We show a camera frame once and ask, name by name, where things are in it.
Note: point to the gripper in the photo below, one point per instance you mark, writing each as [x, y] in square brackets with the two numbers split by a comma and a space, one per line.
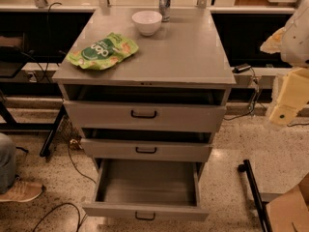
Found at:
[296, 43]

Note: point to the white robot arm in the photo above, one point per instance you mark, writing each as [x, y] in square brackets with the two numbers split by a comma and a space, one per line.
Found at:
[292, 43]

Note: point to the green chip bag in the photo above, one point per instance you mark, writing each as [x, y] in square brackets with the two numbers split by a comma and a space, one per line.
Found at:
[104, 54]

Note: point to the silver drink can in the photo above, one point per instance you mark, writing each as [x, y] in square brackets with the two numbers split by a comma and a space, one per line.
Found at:
[164, 9]

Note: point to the black power adapter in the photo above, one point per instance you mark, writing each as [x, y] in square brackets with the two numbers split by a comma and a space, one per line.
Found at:
[241, 68]

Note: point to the grey trouser leg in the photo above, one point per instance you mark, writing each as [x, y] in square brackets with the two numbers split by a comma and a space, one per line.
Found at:
[7, 163]

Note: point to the grey drawer cabinet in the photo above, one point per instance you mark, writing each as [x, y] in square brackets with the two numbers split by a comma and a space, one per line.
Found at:
[183, 62]

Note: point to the grey bottom drawer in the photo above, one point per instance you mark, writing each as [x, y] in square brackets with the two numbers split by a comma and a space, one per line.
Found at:
[146, 190]

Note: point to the white bowl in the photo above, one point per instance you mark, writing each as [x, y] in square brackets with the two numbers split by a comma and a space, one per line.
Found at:
[147, 22]

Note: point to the grey top drawer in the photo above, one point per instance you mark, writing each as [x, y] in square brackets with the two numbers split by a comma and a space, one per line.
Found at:
[145, 116]

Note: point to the grey drawer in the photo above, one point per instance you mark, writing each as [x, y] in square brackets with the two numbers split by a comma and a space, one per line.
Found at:
[147, 145]
[146, 190]
[145, 116]

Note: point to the black metal stand leg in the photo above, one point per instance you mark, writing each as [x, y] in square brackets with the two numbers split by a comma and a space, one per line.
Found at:
[245, 167]

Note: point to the black table frame leg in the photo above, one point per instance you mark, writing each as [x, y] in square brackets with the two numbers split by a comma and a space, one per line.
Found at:
[10, 124]

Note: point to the grey middle drawer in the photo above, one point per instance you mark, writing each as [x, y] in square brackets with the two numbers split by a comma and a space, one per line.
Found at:
[147, 145]

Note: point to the cardboard box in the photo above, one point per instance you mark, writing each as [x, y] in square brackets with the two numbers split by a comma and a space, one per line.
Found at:
[289, 212]

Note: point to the tan sneaker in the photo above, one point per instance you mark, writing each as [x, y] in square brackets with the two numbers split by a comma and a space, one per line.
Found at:
[22, 191]

